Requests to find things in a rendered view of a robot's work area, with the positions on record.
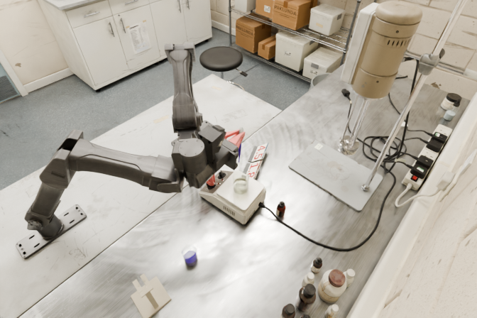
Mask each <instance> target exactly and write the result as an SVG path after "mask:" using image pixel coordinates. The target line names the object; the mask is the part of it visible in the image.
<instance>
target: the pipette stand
mask: <svg viewBox="0 0 477 318"><path fill-rule="evenodd" d="M140 277H141V279H142V281H143V282H144V284H145V285H144V286H143V287H141V286H140V284H139V283H138V281H137V280H134V281H133V284H134V286H135V288H136V289H137V291H136V292H135V293H133V294H132V295H131V298H132V300H133V301H134V303H135V305H136V306H137V308H138V311H139V312H140V313H141V316H142V318H151V317H152V316H153V315H154V314H155V313H156V312H157V311H158V310H160V309H161V308H162V307H164V306H165V305H166V304H167V303H168V302H169V301H171V298H170V296H169V294H168V293H167V292H166V290H165V288H164V287H163V285H162V284H161V282H160V281H159V279H158V278H157V276H155V277H154V278H153V279H152V280H150V281H148V279H147V277H146V276H145V274H142V275H141V276H140Z"/></svg>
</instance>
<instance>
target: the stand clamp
mask: <svg viewBox="0 0 477 318"><path fill-rule="evenodd" d="M444 54H445V50H444V49H443V48H442V49H441V51H440V53H439V55H433V54H432V53H430V54H428V53H425V54H422V55H420V54H418V53H414V52H412V51H409V50H406V51H405V52H404V54H403V55H404V56H408V57H412V58H414V59H417V60H419V62H420V63H419V69H418V72H420V73H421V74H423V75H430V74H431V72H432V70H433V69H434V68H435V67H436V66H438V67H442V68H444V69H447V70H451V71H454V72H457V73H460V74H462V75H463V76H467V77H470V78H473V79H475V80H477V72H476V71H473V70H470V69H468V68H466V69H465V68H462V67H458V66H455V65H452V64H449V63H447V62H443V61H440V60H441V58H442V57H443V56H444Z"/></svg>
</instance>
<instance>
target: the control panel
mask: <svg viewBox="0 0 477 318"><path fill-rule="evenodd" d="M222 172H225V173H226V176H225V177H224V178H222V179H223V180H221V179H218V176H219V173H217V174H216V175H215V183H216V186H215V187H214V188H213V189H211V190H208V189H207V185H205V186H204V187H203V188H202V189H201V190H200V191H201V192H207V193H211V194H213V193H214V192H215V191H216V190H217V189H218V188H219V187H220V186H221V185H222V184H223V183H224V182H225V181H226V180H227V179H228V178H229V177H230V175H231V174H232V173H233V172H232V171H225V170H222ZM218 183H219V184H218Z"/></svg>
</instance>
